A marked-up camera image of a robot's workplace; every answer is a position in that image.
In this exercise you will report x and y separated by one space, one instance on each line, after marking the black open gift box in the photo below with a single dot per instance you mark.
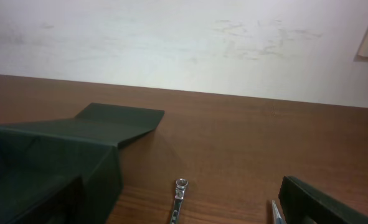
68 170

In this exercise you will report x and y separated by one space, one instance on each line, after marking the silver ratchet wrench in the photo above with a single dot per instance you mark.
181 186

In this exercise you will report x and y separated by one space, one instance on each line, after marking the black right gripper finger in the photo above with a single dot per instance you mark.
302 203

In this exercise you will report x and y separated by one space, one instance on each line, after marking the orange black long-nose pliers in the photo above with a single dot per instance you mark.
277 218

